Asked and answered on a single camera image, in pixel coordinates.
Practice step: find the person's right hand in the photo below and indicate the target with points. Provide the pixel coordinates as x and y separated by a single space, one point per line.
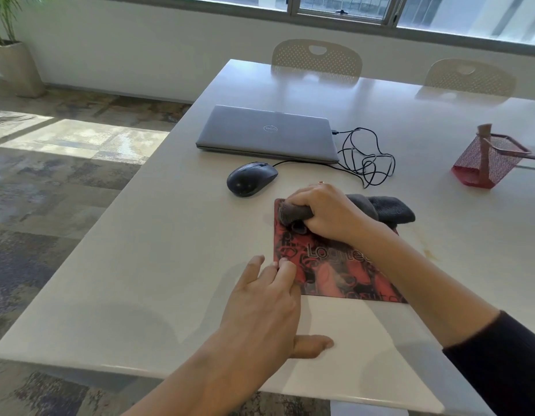
336 214

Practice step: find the person's left hand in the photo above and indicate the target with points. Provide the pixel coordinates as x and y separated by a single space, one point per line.
258 324

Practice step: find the person's left middle finger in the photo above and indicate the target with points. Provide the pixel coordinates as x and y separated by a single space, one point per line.
271 275

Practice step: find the person's left thumb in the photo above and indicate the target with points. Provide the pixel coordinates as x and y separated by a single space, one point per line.
315 344

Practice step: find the person's right fingers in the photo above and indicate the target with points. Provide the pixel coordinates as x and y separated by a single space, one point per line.
308 199

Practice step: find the red and black mouse pad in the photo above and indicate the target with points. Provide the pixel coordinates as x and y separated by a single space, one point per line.
332 272

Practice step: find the grey cloth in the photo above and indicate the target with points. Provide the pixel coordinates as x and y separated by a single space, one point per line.
391 210

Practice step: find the person's left forearm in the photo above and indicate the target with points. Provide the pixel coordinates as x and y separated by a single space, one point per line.
185 385

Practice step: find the person's right forearm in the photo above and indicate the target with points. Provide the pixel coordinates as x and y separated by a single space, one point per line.
423 281

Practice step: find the black computer mouse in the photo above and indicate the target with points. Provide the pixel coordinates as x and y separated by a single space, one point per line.
250 178

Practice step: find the grey laptop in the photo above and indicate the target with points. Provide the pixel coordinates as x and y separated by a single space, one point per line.
267 132

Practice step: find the beige perforated chair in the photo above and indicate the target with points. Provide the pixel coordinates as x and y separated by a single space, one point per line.
317 60
471 77

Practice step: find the red mesh pen holder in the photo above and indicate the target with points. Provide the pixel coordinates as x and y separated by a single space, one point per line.
488 164

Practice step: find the brown flat stick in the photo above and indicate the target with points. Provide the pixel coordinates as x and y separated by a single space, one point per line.
484 147

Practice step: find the black sleeve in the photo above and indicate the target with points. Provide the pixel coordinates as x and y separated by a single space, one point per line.
505 368

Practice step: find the thin dark rod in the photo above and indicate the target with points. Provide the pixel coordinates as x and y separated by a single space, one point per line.
523 154

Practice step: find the beige planter pot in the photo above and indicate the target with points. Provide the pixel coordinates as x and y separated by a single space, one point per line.
16 69

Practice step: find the green potted plant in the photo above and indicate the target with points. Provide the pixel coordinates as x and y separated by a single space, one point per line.
3 17

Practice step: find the grey window frame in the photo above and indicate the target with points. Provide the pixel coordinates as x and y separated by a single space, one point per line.
349 22

